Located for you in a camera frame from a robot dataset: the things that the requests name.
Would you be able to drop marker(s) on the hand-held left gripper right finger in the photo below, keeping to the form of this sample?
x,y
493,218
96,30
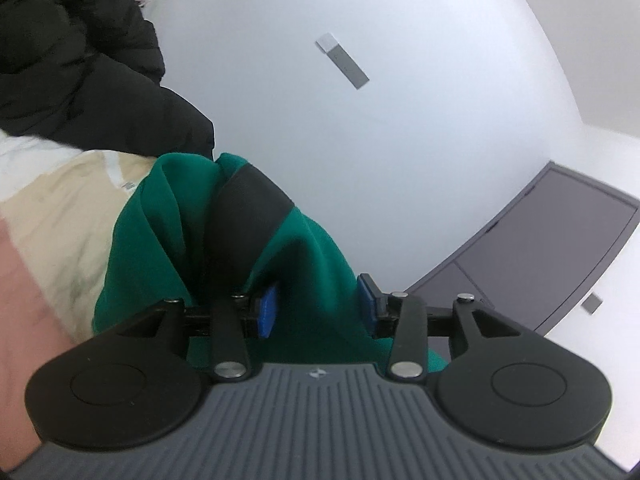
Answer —
x,y
369,305

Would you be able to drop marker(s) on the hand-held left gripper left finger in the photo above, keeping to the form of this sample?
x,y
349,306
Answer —
x,y
265,310

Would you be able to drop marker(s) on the green jacket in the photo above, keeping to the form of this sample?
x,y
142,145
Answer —
x,y
310,270

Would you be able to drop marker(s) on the grey door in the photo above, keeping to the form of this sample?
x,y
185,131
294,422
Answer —
x,y
540,245

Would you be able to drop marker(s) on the colour block bed quilt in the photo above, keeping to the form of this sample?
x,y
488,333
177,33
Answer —
x,y
60,240

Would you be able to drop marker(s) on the black puffer jacket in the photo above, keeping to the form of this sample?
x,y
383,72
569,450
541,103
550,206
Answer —
x,y
75,60

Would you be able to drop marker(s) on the grey wall switch plate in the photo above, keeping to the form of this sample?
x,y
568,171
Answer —
x,y
592,304

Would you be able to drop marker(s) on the grey wall bar fixture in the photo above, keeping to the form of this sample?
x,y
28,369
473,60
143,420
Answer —
x,y
345,62

